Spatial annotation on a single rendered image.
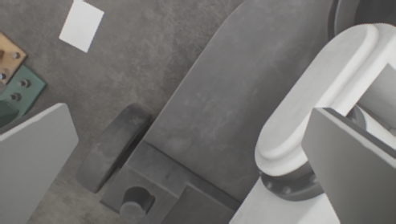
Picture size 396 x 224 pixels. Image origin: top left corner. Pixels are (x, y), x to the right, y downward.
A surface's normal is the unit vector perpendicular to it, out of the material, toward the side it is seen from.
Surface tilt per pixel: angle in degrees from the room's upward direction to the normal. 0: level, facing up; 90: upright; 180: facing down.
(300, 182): 90
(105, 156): 12
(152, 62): 0
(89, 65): 0
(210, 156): 0
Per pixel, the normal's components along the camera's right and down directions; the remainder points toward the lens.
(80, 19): 0.01, 0.18
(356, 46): -0.82, -0.57
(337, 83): -0.57, -0.27
